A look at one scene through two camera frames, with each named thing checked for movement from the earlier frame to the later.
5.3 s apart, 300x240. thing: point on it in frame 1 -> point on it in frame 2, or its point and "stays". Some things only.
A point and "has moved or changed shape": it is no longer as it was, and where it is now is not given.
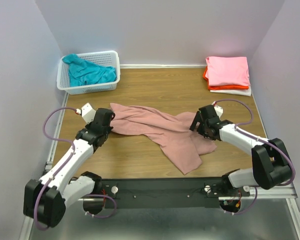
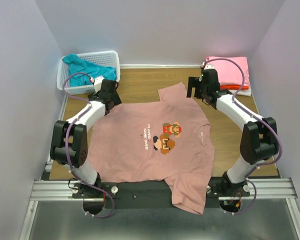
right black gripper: x=197 y=118 -> x=194 y=82
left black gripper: x=88 y=125 -> x=116 y=99
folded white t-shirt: x=246 y=92 stays
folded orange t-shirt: x=223 y=87 stays
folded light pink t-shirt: x=227 y=70 stays
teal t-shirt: x=82 y=73 stays
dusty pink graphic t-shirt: x=187 y=146 has moved or changed shape
